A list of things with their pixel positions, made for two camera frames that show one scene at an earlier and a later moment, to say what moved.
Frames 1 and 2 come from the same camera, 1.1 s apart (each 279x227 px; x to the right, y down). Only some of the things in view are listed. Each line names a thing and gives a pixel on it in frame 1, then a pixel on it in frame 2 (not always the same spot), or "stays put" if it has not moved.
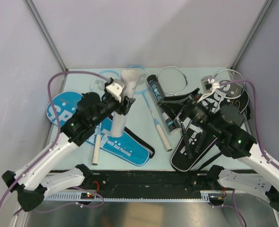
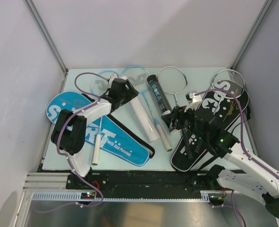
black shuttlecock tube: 173,126 stays put
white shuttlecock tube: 129,77 to 144,119
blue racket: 97,86 stays put
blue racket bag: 130,147 stays put
